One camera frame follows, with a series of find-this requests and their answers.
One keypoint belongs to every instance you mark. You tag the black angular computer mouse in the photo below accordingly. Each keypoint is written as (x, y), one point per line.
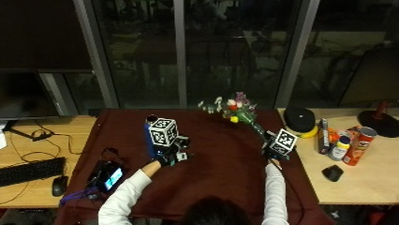
(332, 172)

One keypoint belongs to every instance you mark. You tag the black smartphone with lit screen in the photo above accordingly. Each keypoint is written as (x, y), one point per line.
(110, 178)

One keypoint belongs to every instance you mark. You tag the black round lamp base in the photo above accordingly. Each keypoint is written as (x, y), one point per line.
(380, 122)

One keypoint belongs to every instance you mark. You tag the dark red tablecloth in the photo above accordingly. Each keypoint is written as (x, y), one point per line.
(219, 168)

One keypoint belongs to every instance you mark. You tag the white marker cube glove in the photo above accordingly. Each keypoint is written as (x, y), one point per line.
(162, 132)
(282, 141)

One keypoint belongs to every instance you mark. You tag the orange snack packet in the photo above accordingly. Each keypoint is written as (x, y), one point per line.
(332, 136)

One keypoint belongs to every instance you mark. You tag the person's right hand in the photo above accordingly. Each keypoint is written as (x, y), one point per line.
(276, 156)

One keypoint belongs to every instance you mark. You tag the white marker cube left glove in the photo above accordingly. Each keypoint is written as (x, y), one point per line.
(162, 132)

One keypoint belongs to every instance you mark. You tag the white paper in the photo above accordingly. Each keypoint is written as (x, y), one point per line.
(1, 137)

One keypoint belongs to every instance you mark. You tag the yellow banana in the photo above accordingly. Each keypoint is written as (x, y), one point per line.
(308, 133)

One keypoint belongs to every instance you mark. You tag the red chips can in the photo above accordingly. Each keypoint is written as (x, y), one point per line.
(359, 146)

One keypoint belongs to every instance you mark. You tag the dark snack box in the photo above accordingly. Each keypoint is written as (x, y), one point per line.
(323, 136)

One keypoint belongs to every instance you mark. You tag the black cap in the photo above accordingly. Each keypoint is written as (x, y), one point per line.
(299, 119)

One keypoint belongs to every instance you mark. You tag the flower bouquet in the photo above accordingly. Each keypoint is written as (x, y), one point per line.
(238, 109)

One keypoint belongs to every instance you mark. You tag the white bottle with blue cap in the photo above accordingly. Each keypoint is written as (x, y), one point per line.
(339, 148)

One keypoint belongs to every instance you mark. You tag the black keyboard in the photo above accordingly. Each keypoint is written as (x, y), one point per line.
(30, 171)

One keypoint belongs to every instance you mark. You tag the person's left hand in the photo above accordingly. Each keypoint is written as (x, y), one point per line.
(167, 157)

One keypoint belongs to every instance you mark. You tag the white marker cube right glove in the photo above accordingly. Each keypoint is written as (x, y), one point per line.
(282, 141)

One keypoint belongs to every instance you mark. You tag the black monitor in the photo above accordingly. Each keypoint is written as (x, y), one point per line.
(22, 93)

